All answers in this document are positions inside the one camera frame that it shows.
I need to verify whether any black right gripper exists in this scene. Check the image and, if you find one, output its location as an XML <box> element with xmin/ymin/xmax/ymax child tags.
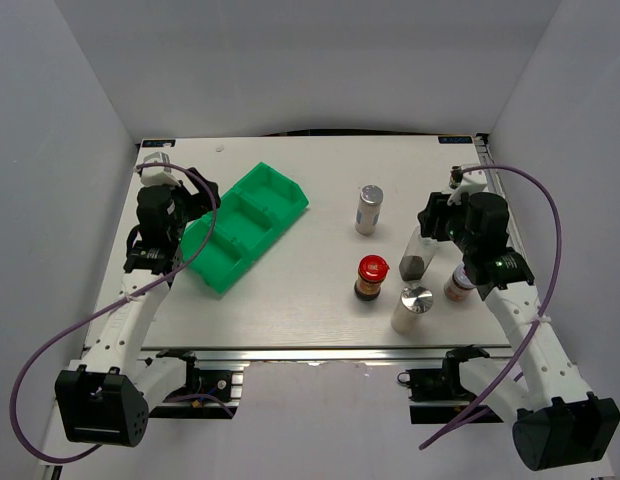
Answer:
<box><xmin>417</xmin><ymin>192</ymin><xmax>476</xmax><ymax>254</ymax></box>

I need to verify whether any glass bottle with dark sauce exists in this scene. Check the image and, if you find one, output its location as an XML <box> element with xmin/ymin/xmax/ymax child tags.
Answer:
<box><xmin>399</xmin><ymin>225</ymin><xmax>438</xmax><ymax>282</ymax></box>

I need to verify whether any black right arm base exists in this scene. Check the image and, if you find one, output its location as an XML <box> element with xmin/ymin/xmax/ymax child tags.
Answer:
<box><xmin>396</xmin><ymin>346</ymin><xmax>490</xmax><ymax>425</ymax></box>

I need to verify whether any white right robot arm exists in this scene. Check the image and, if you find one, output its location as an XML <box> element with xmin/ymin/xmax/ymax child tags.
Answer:
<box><xmin>417</xmin><ymin>192</ymin><xmax>620</xmax><ymax>471</ymax></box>

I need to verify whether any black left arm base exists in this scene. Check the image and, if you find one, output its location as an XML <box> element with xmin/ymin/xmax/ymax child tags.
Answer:
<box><xmin>150</xmin><ymin>349</ymin><xmax>241</xmax><ymax>420</ymax></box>

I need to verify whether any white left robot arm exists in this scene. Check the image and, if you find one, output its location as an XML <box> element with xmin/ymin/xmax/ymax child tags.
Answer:
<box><xmin>55</xmin><ymin>164</ymin><xmax>221</xmax><ymax>447</ymax></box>

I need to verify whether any left blue logo sticker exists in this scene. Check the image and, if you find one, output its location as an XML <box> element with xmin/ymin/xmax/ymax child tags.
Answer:
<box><xmin>141</xmin><ymin>139</ymin><xmax>176</xmax><ymax>148</ymax></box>

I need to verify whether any blue logo sticker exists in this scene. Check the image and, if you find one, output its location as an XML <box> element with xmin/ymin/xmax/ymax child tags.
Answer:
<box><xmin>437</xmin><ymin>135</ymin><xmax>474</xmax><ymax>145</ymax></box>
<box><xmin>141</xmin><ymin>139</ymin><xmax>176</xmax><ymax>148</ymax></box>

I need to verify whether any green three-compartment plastic bin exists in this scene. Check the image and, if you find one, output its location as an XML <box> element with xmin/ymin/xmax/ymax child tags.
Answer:
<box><xmin>181</xmin><ymin>162</ymin><xmax>309</xmax><ymax>295</ymax></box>

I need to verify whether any white shaker blue label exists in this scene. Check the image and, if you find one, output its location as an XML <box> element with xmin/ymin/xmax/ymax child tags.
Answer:
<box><xmin>355</xmin><ymin>185</ymin><xmax>383</xmax><ymax>236</ymax></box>

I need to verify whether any right blue logo sticker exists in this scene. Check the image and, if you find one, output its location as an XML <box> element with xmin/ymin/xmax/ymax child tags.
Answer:
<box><xmin>437</xmin><ymin>135</ymin><xmax>474</xmax><ymax>145</ymax></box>

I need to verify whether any white lid spice jar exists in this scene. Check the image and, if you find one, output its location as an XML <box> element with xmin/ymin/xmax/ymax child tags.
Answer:
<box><xmin>444</xmin><ymin>264</ymin><xmax>476</xmax><ymax>302</ymax></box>

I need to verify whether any red cap sauce bottle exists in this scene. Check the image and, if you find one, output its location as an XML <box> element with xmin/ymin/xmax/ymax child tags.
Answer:
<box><xmin>354</xmin><ymin>254</ymin><xmax>390</xmax><ymax>301</ymax></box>

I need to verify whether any white shaker silver lid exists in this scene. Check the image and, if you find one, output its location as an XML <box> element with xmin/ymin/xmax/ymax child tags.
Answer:
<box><xmin>390</xmin><ymin>283</ymin><xmax>434</xmax><ymax>335</ymax></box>

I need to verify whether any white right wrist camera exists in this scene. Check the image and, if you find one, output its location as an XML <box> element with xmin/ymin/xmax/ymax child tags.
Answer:
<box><xmin>447</xmin><ymin>164</ymin><xmax>487</xmax><ymax>206</ymax></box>

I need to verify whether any aluminium table frame rail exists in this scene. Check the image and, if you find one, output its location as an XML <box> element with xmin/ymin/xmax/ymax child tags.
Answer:
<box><xmin>473</xmin><ymin>133</ymin><xmax>506</xmax><ymax>197</ymax></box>

